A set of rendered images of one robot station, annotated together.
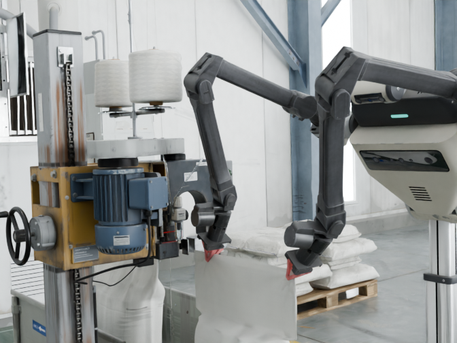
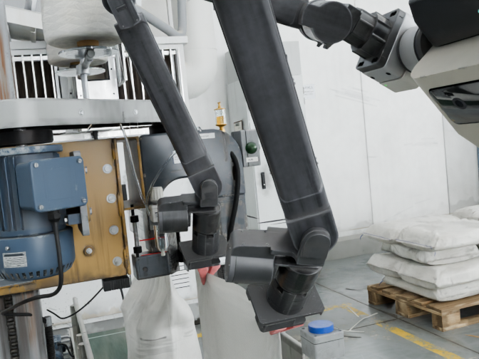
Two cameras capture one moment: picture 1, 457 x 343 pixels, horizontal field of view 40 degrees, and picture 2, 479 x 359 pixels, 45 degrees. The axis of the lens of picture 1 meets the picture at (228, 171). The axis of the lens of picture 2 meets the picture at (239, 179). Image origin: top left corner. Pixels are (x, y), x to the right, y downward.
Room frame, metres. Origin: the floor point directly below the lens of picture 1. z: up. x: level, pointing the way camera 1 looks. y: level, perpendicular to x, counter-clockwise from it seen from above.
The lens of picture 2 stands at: (0.98, -0.44, 1.30)
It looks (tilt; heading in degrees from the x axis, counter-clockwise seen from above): 4 degrees down; 20
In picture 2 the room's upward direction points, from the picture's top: 6 degrees counter-clockwise
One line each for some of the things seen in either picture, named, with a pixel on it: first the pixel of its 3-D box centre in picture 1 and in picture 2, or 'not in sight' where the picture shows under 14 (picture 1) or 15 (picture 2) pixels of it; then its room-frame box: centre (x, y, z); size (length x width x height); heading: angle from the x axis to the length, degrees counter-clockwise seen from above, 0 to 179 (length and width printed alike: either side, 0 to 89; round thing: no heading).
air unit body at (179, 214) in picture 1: (179, 220); (161, 221); (2.13, 0.17, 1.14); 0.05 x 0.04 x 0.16; 129
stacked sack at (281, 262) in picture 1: (266, 255); (428, 248); (5.18, -0.29, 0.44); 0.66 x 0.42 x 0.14; 33
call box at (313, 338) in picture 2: not in sight; (322, 342); (2.30, -0.13, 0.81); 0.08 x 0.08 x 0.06; 39
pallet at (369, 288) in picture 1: (295, 292); (469, 290); (5.40, -0.55, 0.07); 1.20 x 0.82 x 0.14; 131
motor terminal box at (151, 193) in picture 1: (148, 197); (52, 190); (1.84, 0.23, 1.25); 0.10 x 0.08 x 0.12; 154
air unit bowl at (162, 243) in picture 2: (179, 230); (161, 237); (2.12, 0.17, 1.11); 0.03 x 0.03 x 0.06
